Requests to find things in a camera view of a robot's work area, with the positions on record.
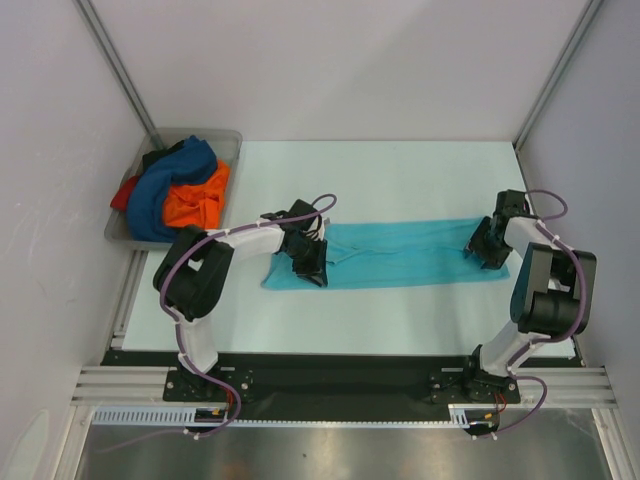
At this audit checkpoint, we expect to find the light blue t-shirt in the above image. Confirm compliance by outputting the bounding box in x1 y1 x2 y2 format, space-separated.
260 217 511 291

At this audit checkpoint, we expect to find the left aluminium corner post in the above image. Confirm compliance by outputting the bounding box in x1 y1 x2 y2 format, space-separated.
72 0 164 148

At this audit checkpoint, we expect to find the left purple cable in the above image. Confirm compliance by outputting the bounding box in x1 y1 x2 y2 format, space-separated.
94 193 337 454

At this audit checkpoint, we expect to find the white cable duct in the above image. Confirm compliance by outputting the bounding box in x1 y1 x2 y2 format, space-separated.
92 406 497 429

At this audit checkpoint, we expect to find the right aluminium corner post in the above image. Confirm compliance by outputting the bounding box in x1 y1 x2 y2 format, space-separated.
512 0 607 155

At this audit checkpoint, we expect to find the purple cable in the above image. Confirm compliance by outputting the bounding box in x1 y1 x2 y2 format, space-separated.
94 193 337 454
469 188 589 441

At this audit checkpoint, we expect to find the orange t-shirt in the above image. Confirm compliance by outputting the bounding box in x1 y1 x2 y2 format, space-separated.
162 161 231 230

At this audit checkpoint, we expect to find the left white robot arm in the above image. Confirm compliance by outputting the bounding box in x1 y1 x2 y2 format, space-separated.
153 194 337 400

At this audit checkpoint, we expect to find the aluminium corner post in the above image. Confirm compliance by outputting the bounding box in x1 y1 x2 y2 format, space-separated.
512 0 607 155
72 0 164 148

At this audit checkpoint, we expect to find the black t-shirt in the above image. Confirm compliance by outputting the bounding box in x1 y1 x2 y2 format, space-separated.
141 140 184 172

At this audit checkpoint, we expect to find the red t-shirt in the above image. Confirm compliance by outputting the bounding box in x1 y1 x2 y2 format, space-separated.
110 176 139 212

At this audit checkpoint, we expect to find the dark blue t-shirt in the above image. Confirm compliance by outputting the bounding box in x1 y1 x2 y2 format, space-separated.
125 135 219 243

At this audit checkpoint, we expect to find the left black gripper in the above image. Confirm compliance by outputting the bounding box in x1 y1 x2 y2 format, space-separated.
284 236 327 286

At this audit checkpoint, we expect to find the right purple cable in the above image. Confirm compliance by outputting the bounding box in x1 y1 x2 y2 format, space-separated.
469 188 589 441

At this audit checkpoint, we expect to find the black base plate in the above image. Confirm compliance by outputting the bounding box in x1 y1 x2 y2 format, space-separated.
99 349 586 424

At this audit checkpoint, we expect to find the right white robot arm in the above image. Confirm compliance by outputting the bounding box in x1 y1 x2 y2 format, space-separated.
461 190 597 403

